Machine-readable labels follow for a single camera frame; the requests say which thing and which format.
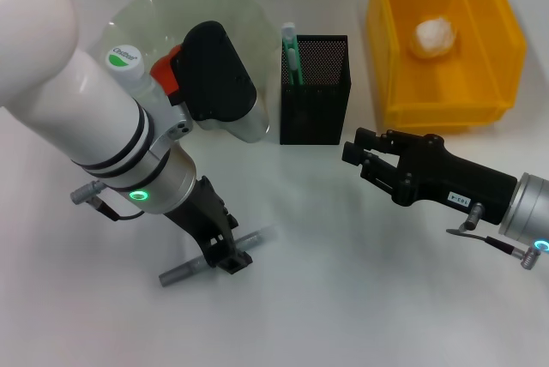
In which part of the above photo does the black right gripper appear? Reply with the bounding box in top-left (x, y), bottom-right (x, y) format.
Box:
top-left (341, 128), bottom-right (518, 226)

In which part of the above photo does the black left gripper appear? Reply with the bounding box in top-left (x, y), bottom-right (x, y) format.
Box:
top-left (165, 176), bottom-right (252, 276)

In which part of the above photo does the grey glitter pen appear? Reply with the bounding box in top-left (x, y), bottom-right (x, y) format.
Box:
top-left (158, 225), bottom-right (278, 287)

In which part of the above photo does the mint green utility knife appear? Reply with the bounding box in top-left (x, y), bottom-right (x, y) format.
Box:
top-left (281, 21), bottom-right (305, 87)

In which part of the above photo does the white paper ball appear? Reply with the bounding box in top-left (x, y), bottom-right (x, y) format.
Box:
top-left (412, 16), bottom-right (458, 59)

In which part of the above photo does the red-orange fruit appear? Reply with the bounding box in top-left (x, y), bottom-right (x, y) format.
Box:
top-left (149, 44), bottom-right (186, 97)

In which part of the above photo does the clear water bottle green label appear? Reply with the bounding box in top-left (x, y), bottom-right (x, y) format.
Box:
top-left (105, 43), bottom-right (169, 100)

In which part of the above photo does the black mesh pen holder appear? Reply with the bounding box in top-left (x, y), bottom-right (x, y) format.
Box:
top-left (279, 33), bottom-right (353, 146)

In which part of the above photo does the pale green wavy glass plate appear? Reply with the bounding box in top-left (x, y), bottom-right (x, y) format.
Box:
top-left (105, 0), bottom-right (280, 100)

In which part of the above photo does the yellow plastic bin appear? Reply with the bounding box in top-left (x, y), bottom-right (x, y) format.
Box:
top-left (365, 0), bottom-right (528, 129)

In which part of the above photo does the right gripper cable with connectors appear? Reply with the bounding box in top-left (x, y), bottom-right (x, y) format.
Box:
top-left (445, 203), bottom-right (549, 272)

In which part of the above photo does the gripper cable with connectors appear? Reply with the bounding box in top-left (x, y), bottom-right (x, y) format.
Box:
top-left (70, 184), bottom-right (145, 222)
top-left (445, 203), bottom-right (549, 272)

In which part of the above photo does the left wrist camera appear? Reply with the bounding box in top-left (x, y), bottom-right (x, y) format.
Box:
top-left (169, 20), bottom-right (270, 145)

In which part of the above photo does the left gripper cable with connectors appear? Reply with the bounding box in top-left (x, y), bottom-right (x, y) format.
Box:
top-left (70, 184), bottom-right (145, 222)

